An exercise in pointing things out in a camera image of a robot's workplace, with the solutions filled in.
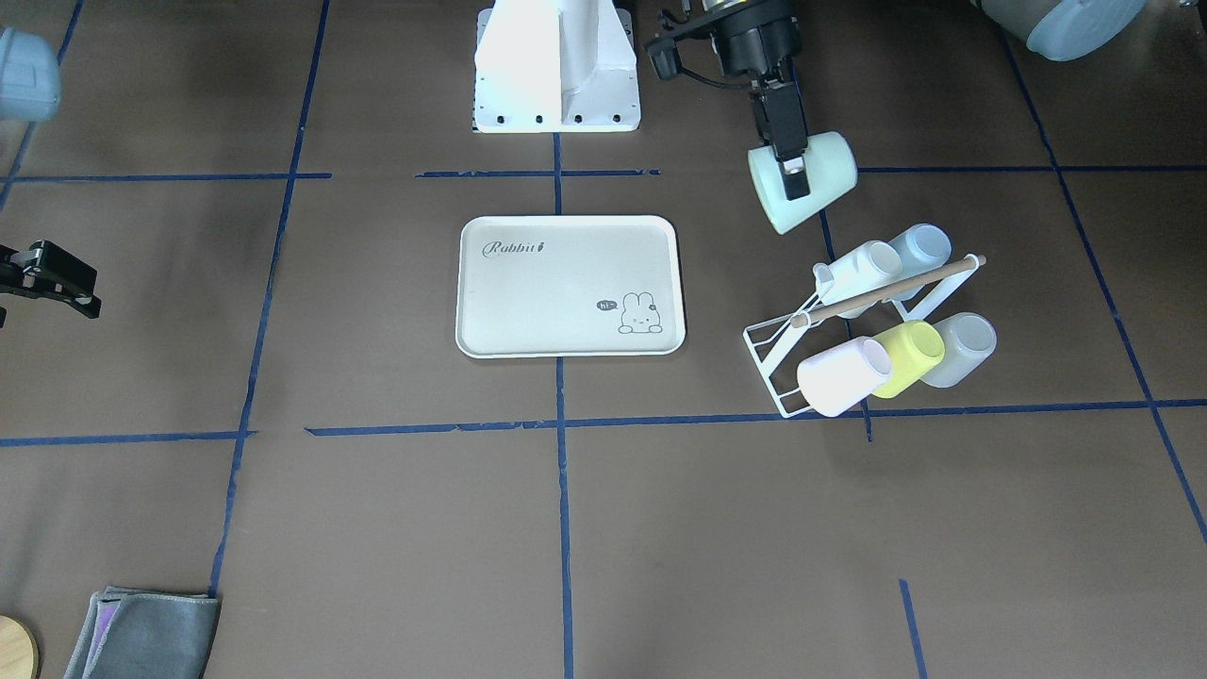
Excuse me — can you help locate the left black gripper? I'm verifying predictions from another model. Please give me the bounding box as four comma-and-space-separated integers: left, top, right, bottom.
702, 1, 810, 199

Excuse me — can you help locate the light blue cup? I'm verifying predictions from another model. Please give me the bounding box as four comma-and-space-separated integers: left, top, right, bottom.
888, 223, 952, 282

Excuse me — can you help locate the yellow cup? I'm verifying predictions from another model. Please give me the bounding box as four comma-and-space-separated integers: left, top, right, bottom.
871, 321, 947, 399

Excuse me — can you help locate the white cup on rack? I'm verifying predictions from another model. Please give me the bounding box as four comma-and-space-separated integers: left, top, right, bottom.
812, 240, 902, 306

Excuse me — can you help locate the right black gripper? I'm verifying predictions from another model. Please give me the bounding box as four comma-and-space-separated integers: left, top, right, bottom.
1, 240, 103, 320

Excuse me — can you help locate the pink cup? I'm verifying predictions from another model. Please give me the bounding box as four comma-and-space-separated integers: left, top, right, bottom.
795, 336, 892, 417

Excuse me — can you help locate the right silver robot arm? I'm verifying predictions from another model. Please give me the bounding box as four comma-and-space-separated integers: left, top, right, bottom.
1, 27, 103, 320

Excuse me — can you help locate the white wire cup rack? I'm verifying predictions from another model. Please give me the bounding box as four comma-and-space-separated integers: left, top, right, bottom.
742, 254, 986, 420

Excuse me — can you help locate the grey folded cloth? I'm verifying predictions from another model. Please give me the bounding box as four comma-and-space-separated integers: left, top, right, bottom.
64, 586, 223, 678

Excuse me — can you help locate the cream rabbit serving tray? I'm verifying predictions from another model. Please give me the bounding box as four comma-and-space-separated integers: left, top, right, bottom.
455, 215, 686, 359

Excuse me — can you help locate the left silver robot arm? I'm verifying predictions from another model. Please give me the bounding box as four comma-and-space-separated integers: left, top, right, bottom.
686, 1, 1144, 212

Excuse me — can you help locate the grey translucent cup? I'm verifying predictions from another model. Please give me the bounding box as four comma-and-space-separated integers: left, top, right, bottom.
921, 312, 999, 390

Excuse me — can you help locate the wooden mug tree stand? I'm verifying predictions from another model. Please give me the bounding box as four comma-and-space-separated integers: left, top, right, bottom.
1, 616, 41, 679

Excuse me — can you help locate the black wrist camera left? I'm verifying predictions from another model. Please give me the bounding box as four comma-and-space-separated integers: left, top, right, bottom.
645, 8, 718, 87

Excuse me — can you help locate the mint green cup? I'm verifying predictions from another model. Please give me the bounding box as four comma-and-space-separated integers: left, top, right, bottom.
747, 130, 857, 235

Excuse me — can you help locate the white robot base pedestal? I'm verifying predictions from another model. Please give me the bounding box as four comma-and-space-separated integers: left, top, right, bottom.
471, 1, 642, 134

